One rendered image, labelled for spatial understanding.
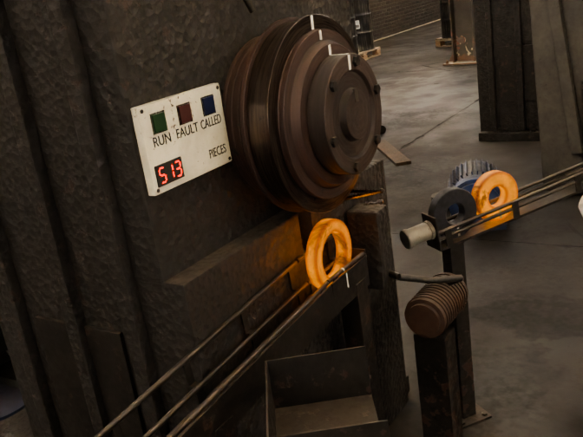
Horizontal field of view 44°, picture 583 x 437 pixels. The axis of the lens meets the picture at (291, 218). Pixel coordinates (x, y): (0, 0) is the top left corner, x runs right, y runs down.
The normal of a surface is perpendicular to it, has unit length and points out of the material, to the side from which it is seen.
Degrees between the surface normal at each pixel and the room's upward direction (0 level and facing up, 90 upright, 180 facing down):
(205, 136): 90
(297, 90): 62
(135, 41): 90
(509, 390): 0
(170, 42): 90
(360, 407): 5
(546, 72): 90
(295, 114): 78
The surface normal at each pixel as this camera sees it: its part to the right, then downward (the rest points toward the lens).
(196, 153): 0.84, 0.05
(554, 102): -0.72, 0.31
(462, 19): -0.53, 0.33
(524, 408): -0.15, -0.94
